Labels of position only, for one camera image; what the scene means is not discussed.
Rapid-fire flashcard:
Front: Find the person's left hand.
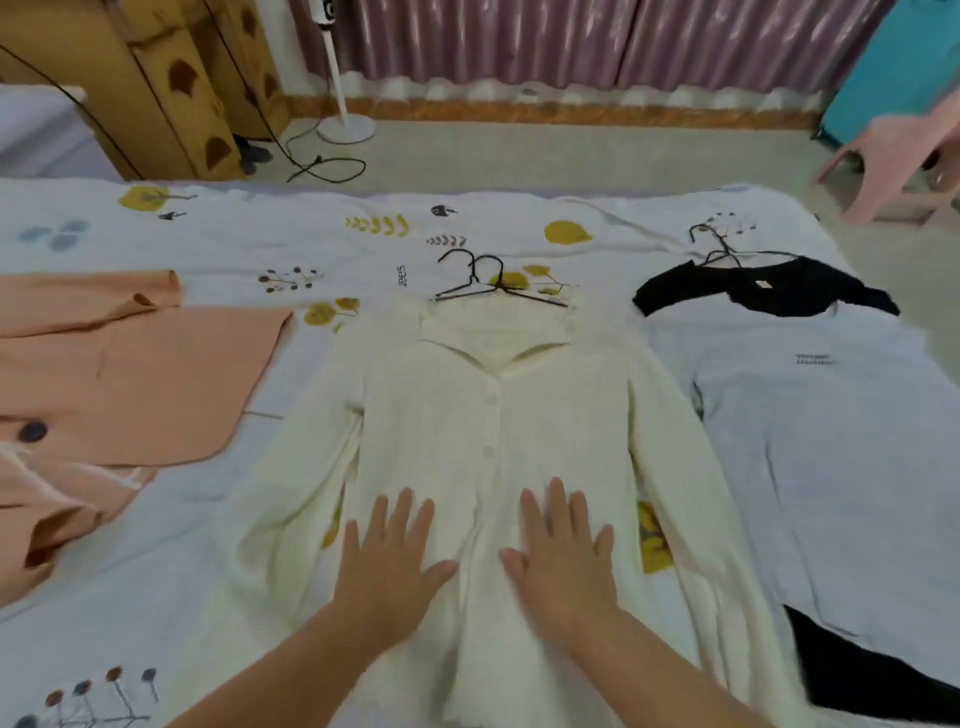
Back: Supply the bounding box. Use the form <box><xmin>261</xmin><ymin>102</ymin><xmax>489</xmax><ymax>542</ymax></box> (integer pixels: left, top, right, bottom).
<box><xmin>329</xmin><ymin>487</ymin><xmax>460</xmax><ymax>654</ymax></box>

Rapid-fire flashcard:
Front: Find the person's right hand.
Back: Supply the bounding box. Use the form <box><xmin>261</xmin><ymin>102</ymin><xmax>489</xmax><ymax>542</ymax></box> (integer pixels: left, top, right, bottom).
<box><xmin>498</xmin><ymin>477</ymin><xmax>620</xmax><ymax>646</ymax></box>

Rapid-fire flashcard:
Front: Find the white knit cardigan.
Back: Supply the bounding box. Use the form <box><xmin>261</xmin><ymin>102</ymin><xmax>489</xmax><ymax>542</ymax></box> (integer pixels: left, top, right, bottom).
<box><xmin>161</xmin><ymin>292</ymin><xmax>819</xmax><ymax>728</ymax></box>

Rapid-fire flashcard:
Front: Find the white printed t-shirt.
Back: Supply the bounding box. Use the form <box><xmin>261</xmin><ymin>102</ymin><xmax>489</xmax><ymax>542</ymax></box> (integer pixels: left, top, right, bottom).
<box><xmin>644</xmin><ymin>299</ymin><xmax>960</xmax><ymax>670</ymax></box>

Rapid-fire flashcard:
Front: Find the black wire hanger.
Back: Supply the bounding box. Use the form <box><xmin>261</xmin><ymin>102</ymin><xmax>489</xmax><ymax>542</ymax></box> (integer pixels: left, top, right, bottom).
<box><xmin>433</xmin><ymin>248</ymin><xmax>485</xmax><ymax>303</ymax></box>
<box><xmin>688</xmin><ymin>222</ymin><xmax>802</xmax><ymax>270</ymax></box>
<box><xmin>468</xmin><ymin>254</ymin><xmax>571</xmax><ymax>309</ymax></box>

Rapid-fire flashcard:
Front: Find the peach blazer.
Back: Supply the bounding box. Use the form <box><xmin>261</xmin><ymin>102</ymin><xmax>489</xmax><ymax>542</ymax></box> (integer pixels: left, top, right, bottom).
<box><xmin>0</xmin><ymin>269</ymin><xmax>295</xmax><ymax>609</ymax></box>

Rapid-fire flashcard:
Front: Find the black t-shirt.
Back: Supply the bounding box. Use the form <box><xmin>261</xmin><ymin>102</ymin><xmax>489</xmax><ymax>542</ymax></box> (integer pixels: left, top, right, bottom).
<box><xmin>633</xmin><ymin>256</ymin><xmax>960</xmax><ymax>725</ymax></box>

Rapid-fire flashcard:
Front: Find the person's right forearm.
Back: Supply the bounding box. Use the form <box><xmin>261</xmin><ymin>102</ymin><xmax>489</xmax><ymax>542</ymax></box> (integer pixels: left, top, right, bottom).
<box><xmin>566</xmin><ymin>603</ymin><xmax>774</xmax><ymax>728</ymax></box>

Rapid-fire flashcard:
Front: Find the person's left forearm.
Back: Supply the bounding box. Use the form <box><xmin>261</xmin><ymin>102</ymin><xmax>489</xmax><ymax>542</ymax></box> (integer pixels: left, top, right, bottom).
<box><xmin>164</xmin><ymin>607</ymin><xmax>399</xmax><ymax>728</ymax></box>

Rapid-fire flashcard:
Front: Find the white standing fan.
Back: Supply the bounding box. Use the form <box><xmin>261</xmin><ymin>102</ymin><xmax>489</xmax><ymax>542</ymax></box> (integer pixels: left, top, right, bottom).
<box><xmin>307</xmin><ymin>0</ymin><xmax>376</xmax><ymax>146</ymax></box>

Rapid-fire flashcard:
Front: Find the pink plastic chair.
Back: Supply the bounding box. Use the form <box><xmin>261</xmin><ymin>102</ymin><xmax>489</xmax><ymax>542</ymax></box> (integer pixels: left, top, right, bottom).
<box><xmin>813</xmin><ymin>89</ymin><xmax>960</xmax><ymax>228</ymax></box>

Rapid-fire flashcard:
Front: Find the purple curtain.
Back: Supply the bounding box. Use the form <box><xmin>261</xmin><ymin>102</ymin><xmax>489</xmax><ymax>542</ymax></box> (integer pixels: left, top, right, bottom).
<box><xmin>288</xmin><ymin>0</ymin><xmax>898</xmax><ymax>130</ymax></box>

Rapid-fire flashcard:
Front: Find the white nightstand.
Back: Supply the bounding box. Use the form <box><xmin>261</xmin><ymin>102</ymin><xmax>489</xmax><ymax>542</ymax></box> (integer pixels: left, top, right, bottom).
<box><xmin>0</xmin><ymin>82</ymin><xmax>123</xmax><ymax>181</ymax></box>

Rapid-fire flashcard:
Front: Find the wooden cabinet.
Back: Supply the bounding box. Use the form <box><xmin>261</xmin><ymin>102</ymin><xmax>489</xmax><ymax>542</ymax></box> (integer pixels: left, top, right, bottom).
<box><xmin>0</xmin><ymin>0</ymin><xmax>292</xmax><ymax>181</ymax></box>

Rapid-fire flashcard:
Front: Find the teal box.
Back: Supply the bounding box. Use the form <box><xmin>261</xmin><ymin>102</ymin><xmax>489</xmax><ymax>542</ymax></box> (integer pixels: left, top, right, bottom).
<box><xmin>813</xmin><ymin>0</ymin><xmax>960</xmax><ymax>148</ymax></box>

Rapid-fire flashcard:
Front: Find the black power cable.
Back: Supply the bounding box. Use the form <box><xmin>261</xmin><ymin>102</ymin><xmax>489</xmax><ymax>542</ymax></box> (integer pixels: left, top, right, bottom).
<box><xmin>0</xmin><ymin>0</ymin><xmax>369</xmax><ymax>185</ymax></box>

